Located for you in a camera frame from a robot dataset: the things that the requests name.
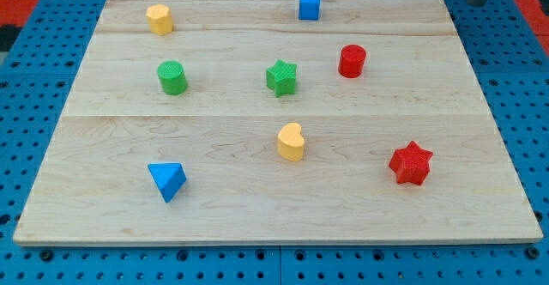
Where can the green cylinder block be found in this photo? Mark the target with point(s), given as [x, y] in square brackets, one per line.
[172, 77]

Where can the light wooden board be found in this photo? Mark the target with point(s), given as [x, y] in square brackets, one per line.
[94, 187]

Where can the yellow hexagon block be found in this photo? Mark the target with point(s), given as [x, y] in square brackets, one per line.
[159, 19]

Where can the red star block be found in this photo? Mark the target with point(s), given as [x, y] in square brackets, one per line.
[411, 164]

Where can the red cylinder block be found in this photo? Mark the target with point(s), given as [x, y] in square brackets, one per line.
[352, 60]

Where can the blue cube block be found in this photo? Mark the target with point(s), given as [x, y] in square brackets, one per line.
[309, 10]

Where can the blue triangle block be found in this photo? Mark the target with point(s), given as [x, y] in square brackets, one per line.
[168, 177]

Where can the yellow heart block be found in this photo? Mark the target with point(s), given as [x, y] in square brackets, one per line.
[290, 142]

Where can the green star block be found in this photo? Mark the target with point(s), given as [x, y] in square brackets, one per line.
[281, 78]

